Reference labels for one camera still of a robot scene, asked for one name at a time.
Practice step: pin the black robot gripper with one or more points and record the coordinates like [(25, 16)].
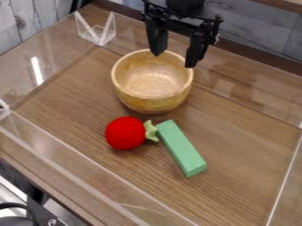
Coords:
[(183, 16)]

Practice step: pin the red plush fruit green stem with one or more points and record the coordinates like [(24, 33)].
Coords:
[(127, 133)]

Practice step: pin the light wooden bowl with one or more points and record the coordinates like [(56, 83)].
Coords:
[(151, 83)]

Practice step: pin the green rectangular block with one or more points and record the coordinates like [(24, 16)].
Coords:
[(180, 148)]

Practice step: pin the clear acrylic tray enclosure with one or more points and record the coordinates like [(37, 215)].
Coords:
[(242, 118)]

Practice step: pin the black stand base with cable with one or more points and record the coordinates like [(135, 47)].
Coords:
[(18, 211)]

